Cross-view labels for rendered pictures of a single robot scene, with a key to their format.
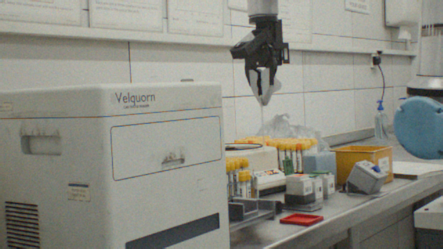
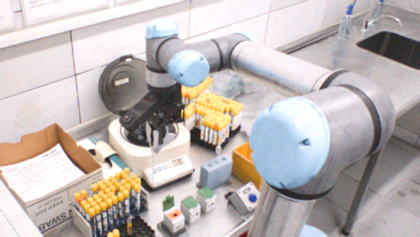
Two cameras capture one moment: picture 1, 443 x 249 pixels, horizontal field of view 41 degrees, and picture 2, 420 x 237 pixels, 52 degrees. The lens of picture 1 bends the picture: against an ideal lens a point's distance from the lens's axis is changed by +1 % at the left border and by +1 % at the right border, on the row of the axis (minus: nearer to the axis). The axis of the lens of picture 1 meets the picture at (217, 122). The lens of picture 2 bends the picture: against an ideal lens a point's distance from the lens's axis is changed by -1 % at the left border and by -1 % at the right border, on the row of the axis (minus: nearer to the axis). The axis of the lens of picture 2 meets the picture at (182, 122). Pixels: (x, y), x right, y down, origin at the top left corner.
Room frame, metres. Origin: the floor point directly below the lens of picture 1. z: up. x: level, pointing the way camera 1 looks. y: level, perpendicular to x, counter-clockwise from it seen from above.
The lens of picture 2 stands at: (0.54, -0.33, 1.85)
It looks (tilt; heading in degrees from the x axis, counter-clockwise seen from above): 35 degrees down; 10
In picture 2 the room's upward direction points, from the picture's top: 3 degrees clockwise
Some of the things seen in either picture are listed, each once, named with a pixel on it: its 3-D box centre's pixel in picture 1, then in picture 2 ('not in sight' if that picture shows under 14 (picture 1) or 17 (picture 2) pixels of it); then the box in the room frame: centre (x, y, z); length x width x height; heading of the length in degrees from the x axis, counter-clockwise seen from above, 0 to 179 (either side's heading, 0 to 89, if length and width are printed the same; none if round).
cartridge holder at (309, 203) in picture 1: (300, 200); (173, 228); (1.36, -0.18, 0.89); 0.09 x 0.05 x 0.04; 50
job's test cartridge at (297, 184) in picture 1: (299, 189); (173, 221); (1.36, -0.18, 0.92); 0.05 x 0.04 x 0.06; 50
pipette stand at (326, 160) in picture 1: (320, 171); (215, 174); (1.59, -0.27, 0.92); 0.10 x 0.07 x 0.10; 138
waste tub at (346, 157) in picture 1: (361, 165); (258, 163); (1.67, -0.41, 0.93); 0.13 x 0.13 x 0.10; 52
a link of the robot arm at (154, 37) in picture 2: not in sight; (162, 45); (1.43, -0.12, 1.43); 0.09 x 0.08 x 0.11; 40
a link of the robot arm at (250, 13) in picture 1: (261, 9); (160, 74); (1.43, -0.12, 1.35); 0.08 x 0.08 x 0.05
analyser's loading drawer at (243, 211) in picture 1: (232, 216); not in sight; (1.10, -0.02, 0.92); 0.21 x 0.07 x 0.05; 143
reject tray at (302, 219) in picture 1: (301, 219); not in sight; (1.23, -0.17, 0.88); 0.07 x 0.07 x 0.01; 53
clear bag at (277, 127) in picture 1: (274, 139); (220, 73); (2.19, -0.21, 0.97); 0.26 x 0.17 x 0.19; 157
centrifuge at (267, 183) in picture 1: (233, 167); (151, 145); (1.67, -0.04, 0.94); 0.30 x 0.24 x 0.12; 44
